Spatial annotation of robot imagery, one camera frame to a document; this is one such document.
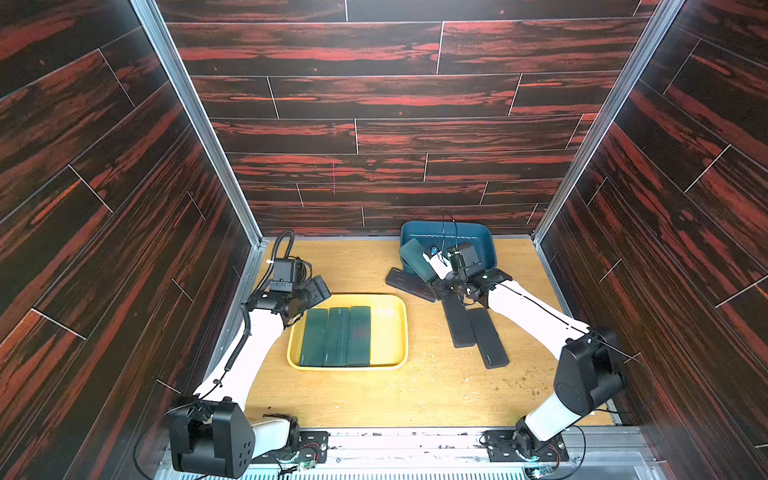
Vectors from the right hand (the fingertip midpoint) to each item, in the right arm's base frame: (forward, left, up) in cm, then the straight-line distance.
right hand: (444, 274), depth 89 cm
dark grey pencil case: (-8, -6, -15) cm, 18 cm away
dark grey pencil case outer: (-14, -14, -13) cm, 24 cm away
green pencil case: (-19, +39, -13) cm, 45 cm away
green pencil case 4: (+4, +10, +5) cm, 12 cm away
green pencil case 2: (-18, +32, -13) cm, 39 cm away
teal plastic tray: (+33, -6, -16) cm, 37 cm away
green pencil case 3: (-16, +25, -13) cm, 33 cm away
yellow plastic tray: (-12, +17, -15) cm, 25 cm away
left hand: (-9, +37, +1) cm, 38 cm away
